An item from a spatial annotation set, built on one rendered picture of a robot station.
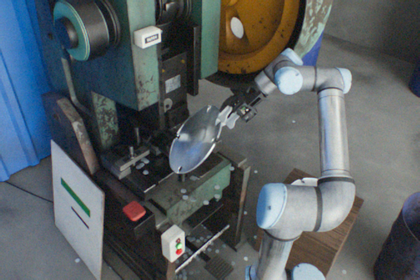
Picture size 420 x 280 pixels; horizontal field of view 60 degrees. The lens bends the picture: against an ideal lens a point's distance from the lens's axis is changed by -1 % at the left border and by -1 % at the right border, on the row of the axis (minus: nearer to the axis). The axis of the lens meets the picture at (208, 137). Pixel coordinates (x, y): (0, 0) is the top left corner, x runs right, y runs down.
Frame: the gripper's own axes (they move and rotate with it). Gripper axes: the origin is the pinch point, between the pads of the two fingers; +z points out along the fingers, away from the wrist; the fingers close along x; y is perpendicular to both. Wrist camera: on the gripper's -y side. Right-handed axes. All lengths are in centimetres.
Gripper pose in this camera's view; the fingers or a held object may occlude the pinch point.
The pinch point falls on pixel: (218, 122)
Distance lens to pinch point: 131.6
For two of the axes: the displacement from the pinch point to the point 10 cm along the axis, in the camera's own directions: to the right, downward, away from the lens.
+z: -6.8, 6.3, 3.8
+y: 1.5, 6.3, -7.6
